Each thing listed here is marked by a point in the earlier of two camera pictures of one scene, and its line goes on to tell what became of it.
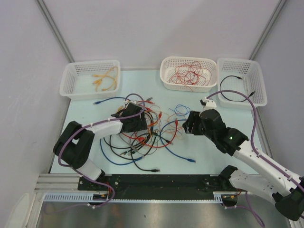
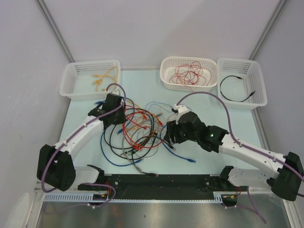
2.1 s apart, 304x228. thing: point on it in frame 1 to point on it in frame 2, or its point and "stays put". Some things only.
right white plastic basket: x=242 y=75 stays put
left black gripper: x=141 y=125 to x=121 y=120
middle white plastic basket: x=189 y=74 stays put
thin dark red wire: x=190 y=74 stays put
